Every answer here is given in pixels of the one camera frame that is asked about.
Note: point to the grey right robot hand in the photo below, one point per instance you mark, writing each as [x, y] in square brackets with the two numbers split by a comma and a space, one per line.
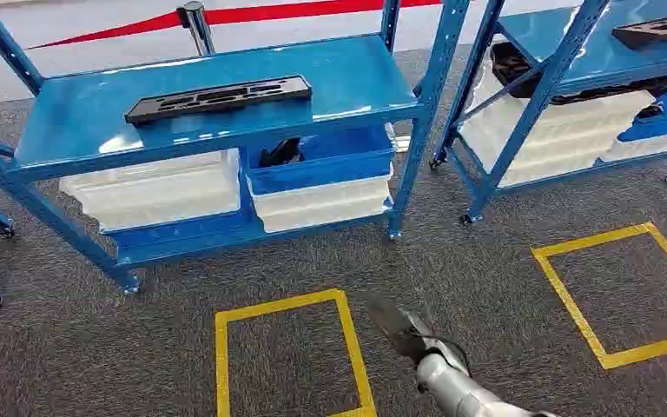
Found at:
[408, 334]

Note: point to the long black slotted tray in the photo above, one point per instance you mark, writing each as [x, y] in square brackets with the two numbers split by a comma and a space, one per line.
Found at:
[218, 98]
[655, 29]

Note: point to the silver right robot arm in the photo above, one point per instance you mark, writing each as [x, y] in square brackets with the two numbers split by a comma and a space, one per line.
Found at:
[460, 391]

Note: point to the yellow floor tape square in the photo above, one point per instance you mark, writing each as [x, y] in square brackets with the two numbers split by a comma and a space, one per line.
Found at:
[221, 368]
[569, 293]

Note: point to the black moulded part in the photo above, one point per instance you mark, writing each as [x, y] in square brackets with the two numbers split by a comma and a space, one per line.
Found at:
[509, 66]
[281, 154]

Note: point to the large white plastic bin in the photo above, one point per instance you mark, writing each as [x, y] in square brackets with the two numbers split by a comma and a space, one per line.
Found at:
[575, 132]
[155, 190]

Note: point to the red barrier belt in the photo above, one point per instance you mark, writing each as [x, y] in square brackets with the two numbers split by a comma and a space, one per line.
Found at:
[138, 24]

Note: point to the chrome stanchion post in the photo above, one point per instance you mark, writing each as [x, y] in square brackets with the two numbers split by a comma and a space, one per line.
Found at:
[198, 29]

